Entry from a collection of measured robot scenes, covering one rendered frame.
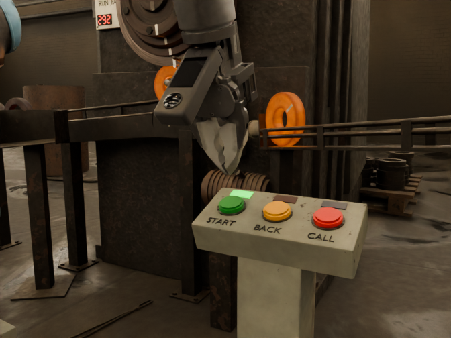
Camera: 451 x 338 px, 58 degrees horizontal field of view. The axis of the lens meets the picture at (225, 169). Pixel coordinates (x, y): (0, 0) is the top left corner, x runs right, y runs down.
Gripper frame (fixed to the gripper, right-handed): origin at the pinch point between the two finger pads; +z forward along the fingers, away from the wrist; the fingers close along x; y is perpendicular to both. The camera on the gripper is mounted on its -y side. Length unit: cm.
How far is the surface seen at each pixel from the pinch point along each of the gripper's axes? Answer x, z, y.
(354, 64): 11, 30, 161
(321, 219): -14.5, 5.7, -1.7
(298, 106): 7, 12, 56
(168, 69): 61, 6, 76
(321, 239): -15.1, 6.7, -4.6
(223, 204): 0.9, 5.7, -1.2
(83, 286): 97, 82, 33
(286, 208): -9.0, 5.7, -0.1
